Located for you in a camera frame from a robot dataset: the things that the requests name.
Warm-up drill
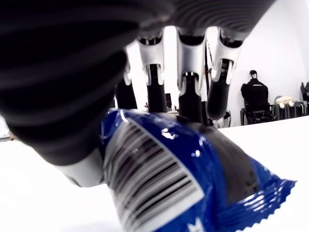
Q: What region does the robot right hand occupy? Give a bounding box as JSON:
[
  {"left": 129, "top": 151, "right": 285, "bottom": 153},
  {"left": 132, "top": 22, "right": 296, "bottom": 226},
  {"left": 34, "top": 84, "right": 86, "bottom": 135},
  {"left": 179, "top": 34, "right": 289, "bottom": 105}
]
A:
[{"left": 0, "top": 0, "right": 277, "bottom": 188}]

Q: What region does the blue Oreo cookie pack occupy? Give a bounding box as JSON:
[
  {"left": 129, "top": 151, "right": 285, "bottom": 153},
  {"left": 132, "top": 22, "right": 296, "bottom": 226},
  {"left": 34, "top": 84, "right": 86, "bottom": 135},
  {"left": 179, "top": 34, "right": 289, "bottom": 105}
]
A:
[{"left": 100, "top": 108, "right": 297, "bottom": 232}]

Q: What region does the black robot torso on stand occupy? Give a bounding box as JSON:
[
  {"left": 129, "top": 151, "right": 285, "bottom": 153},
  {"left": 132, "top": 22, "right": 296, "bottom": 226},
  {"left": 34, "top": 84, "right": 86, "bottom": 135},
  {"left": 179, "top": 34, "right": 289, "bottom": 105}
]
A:
[{"left": 240, "top": 70, "right": 275, "bottom": 125}]

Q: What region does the beige plush toy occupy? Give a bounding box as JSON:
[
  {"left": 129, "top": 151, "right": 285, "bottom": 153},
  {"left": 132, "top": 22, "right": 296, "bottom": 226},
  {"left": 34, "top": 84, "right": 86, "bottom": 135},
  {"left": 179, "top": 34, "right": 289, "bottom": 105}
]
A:
[{"left": 275, "top": 96, "right": 295, "bottom": 108}]

